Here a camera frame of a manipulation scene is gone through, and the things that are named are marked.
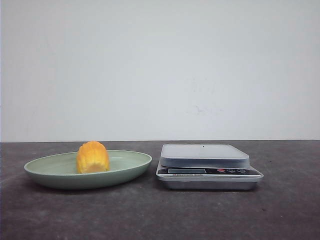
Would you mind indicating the yellow corn cob piece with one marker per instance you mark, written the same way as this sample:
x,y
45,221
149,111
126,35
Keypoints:
x,y
92,157

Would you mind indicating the silver digital kitchen scale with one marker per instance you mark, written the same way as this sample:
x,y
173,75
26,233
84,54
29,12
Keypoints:
x,y
206,167

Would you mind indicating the light green oval plate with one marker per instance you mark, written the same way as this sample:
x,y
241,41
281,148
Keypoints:
x,y
59,171

